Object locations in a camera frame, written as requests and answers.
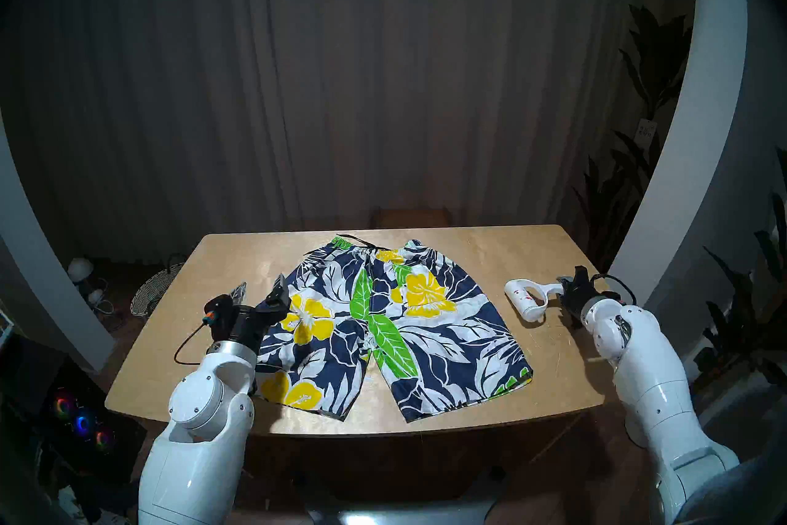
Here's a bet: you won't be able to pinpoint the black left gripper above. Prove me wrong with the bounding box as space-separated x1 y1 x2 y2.
204 273 291 352

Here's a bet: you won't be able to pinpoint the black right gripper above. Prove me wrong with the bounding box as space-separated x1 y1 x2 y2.
555 266 607 327

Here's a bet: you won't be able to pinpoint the white lint roller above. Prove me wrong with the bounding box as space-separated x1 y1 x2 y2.
504 278 565 323

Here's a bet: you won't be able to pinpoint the floral print shorts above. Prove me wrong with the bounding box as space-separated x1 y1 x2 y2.
249 232 534 424

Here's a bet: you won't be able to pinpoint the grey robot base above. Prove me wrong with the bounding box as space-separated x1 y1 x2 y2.
301 468 505 525

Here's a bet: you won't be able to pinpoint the woven wicker basket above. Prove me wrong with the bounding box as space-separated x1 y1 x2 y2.
130 262 185 318

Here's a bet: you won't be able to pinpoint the wooden chair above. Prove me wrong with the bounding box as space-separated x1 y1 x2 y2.
369 206 453 229

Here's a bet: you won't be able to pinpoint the white mushroom lamp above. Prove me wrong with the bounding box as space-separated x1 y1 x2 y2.
68 257 94 291

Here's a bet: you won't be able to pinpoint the wide white arch pillar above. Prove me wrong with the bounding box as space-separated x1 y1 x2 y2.
609 0 751 315

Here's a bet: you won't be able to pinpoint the computer with rainbow fans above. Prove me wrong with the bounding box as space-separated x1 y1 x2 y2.
0 336 148 481

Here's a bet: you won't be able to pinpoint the narrow white arch pillar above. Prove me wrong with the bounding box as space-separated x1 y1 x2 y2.
0 105 114 374

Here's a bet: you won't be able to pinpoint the grey pleated curtain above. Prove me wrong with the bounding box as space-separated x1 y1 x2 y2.
0 0 695 269

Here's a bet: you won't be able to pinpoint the tall dark leafy plant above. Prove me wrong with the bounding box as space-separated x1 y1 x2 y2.
572 4 694 275

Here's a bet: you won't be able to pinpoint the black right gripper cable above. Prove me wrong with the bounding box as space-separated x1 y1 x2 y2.
599 273 639 306

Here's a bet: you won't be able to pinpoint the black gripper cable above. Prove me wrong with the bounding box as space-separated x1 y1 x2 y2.
599 273 639 306
173 320 213 368

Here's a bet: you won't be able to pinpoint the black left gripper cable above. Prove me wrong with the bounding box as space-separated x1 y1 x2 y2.
173 320 213 368

